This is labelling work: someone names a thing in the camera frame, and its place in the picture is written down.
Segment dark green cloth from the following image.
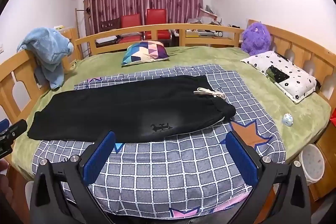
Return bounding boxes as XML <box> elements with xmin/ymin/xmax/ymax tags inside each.
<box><xmin>266</xmin><ymin>67</ymin><xmax>290</xmax><ymax>85</ymax></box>

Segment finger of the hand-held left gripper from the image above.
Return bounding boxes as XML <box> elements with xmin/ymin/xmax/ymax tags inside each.
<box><xmin>0</xmin><ymin>119</ymin><xmax>28</xmax><ymax>142</ymax></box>

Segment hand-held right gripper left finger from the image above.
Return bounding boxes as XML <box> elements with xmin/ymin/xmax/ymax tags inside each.
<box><xmin>29</xmin><ymin>131</ymin><xmax>117</xmax><ymax>224</ymax></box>

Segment white plastic bin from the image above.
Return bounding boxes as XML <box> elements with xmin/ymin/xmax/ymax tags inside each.
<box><xmin>299</xmin><ymin>144</ymin><xmax>325</xmax><ymax>186</ymax></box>

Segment purple plush toy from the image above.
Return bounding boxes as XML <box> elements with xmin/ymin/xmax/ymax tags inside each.
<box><xmin>241</xmin><ymin>21</ymin><xmax>271</xmax><ymax>56</ymax></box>

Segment wooden bed frame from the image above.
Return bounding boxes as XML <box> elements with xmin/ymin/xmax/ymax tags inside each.
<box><xmin>0</xmin><ymin>19</ymin><xmax>336</xmax><ymax>214</ymax></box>

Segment wooden coat rack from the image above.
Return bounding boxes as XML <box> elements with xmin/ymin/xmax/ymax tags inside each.
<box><xmin>75</xmin><ymin>7</ymin><xmax>91</xmax><ymax>56</ymax></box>

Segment grey checked star blanket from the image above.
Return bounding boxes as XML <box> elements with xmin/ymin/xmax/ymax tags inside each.
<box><xmin>31</xmin><ymin>64</ymin><xmax>286</xmax><ymax>219</ymax></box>

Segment small white blue toy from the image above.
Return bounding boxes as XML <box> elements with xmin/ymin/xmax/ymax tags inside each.
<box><xmin>282</xmin><ymin>113</ymin><xmax>294</xmax><ymax>126</ymax></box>

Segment dark wooden chair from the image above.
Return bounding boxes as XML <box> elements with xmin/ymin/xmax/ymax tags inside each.
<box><xmin>99</xmin><ymin>17</ymin><xmax>122</xmax><ymax>46</ymax></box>

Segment red chair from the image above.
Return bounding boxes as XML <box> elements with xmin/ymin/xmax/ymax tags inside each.
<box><xmin>144</xmin><ymin>9</ymin><xmax>171</xmax><ymax>41</ymax></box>
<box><xmin>121</xmin><ymin>13</ymin><xmax>143</xmax><ymax>43</ymax></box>

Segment blue plush toy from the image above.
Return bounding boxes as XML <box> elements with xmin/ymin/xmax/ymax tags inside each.
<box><xmin>17</xmin><ymin>27</ymin><xmax>74</xmax><ymax>90</ymax></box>

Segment white flowered pillow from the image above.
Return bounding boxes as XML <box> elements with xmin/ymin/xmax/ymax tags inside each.
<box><xmin>240</xmin><ymin>51</ymin><xmax>318</xmax><ymax>104</ymax></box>

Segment pile of papers and boxes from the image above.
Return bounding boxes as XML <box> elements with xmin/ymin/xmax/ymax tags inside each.
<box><xmin>184</xmin><ymin>5</ymin><xmax>229</xmax><ymax>38</ymax></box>

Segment black pants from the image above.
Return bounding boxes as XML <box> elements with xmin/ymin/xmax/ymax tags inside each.
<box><xmin>27</xmin><ymin>75</ymin><xmax>236</xmax><ymax>144</ymax></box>

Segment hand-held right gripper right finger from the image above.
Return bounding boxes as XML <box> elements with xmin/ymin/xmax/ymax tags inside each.
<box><xmin>225</xmin><ymin>132</ymin><xmax>311</xmax><ymax>224</ymax></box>

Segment green bed sheet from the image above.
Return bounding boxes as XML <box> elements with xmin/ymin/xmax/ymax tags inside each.
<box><xmin>5</xmin><ymin>46</ymin><xmax>332</xmax><ymax>180</ymax></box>

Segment colourful triangle pattern pillow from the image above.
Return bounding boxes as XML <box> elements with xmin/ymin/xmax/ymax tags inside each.
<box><xmin>121</xmin><ymin>41</ymin><xmax>170</xmax><ymax>65</ymax></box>

